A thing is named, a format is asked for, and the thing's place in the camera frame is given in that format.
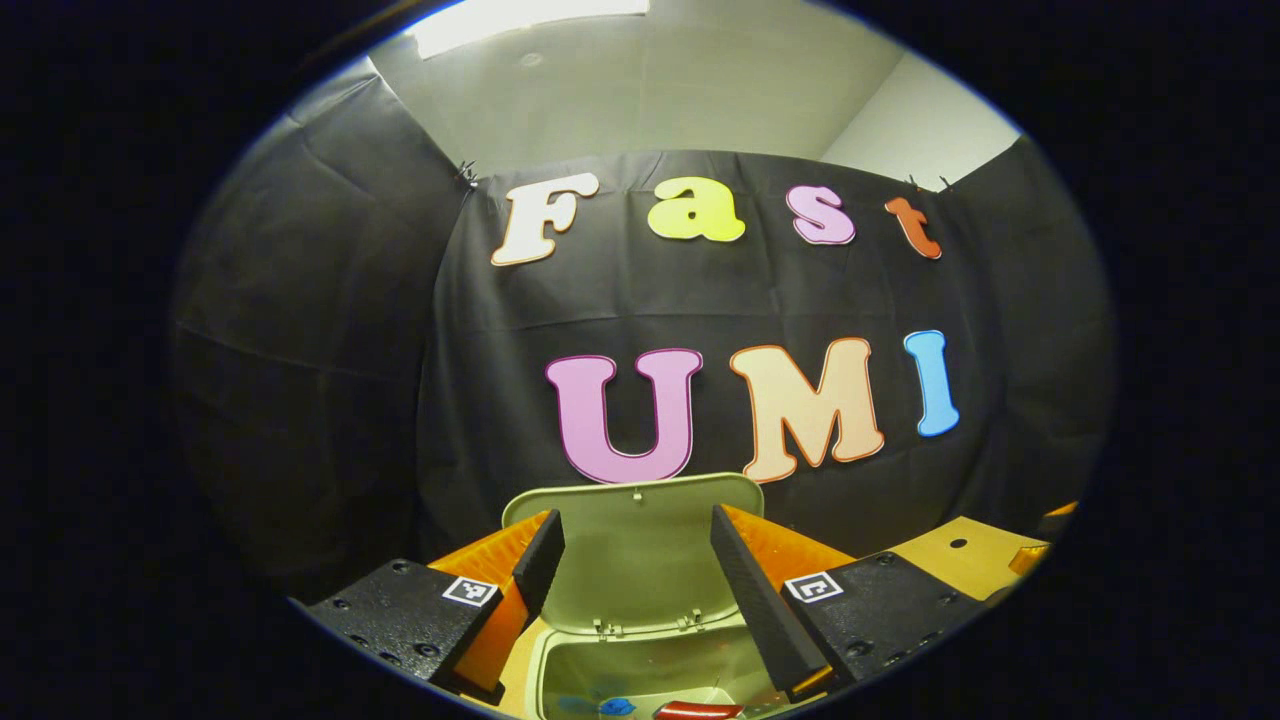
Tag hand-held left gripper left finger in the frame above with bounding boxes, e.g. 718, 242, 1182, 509
290, 508, 566, 701

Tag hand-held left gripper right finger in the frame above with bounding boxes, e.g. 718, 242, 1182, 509
710, 503, 991, 704

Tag pale green garbage bin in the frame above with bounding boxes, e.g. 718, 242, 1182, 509
500, 472, 791, 720

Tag red pop can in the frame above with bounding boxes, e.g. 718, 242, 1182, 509
653, 700, 746, 720

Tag black backdrop cloth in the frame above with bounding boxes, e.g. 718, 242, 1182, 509
170, 70, 1116, 601

